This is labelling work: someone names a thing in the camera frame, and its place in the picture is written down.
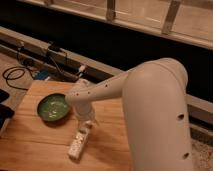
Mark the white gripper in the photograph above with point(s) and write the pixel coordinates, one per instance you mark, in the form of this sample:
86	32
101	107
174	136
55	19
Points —
84	112

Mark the small white bottle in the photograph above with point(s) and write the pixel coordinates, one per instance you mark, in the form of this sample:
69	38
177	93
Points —
80	140

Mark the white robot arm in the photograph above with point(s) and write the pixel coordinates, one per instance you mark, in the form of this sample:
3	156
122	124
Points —
154	104

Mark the green ceramic bowl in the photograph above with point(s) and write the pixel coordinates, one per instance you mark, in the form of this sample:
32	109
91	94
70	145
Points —
52	107

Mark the blue object behind board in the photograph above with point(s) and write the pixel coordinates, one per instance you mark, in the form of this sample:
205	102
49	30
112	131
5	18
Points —
42	75

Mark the wooden cutting board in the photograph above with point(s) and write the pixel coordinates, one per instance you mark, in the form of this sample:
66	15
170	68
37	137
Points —
29	144

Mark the black object at left edge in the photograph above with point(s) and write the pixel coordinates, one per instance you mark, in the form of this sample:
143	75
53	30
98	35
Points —
6	113

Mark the black clamp on rail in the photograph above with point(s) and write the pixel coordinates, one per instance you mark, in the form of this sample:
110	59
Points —
54	48

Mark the metal window frame rail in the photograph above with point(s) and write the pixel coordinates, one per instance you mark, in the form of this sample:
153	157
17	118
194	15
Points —
187	21

